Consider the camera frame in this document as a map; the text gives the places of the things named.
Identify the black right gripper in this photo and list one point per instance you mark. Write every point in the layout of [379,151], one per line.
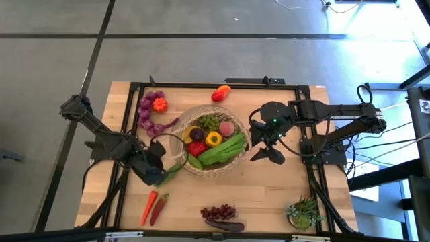
[267,134]

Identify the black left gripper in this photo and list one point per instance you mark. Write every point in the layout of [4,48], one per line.
[151,164]

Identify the bumpy green cucumber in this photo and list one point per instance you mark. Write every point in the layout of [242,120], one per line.
[174,169]

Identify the orange carrot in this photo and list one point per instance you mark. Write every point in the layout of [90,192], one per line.
[149,206]

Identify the dark red chili pepper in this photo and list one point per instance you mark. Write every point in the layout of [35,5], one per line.
[158,210]

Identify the green lettuce leaf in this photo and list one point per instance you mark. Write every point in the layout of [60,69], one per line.
[221,151]

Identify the red bell pepper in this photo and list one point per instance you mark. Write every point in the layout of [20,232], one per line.
[197,149]

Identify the pink peach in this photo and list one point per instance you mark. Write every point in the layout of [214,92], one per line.
[227,129]

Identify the dark purple fig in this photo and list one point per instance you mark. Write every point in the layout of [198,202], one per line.
[197,134]

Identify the yellow bell pepper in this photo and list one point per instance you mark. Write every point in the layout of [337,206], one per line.
[214,139]

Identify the green grape bunch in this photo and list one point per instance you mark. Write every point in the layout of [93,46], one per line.
[208,122]

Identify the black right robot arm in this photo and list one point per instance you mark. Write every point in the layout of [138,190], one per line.
[336,116]

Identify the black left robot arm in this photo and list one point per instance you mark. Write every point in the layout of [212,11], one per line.
[100,129]

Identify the purple grape bunch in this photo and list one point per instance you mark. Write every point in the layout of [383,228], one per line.
[145,114]

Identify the small orange pumpkin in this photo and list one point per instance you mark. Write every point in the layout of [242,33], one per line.
[160,105]

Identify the potted succulent plant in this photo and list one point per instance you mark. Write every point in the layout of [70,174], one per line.
[304,215]

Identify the red grape bunch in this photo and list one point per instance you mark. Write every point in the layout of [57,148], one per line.
[218,212]

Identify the red orange mango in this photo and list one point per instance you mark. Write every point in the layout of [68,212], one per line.
[221,93]

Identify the purple eggplant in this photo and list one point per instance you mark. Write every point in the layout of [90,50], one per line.
[225,226]

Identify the black table clamp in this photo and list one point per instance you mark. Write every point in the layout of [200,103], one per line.
[215,236]

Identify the black desk leg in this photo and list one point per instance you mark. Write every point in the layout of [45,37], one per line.
[386,86]

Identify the grey desk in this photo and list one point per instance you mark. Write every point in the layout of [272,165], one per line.
[420,134]

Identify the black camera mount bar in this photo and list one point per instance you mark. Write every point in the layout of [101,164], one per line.
[248,80]

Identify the black aluminium table frame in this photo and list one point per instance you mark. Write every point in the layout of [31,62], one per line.
[184,86]

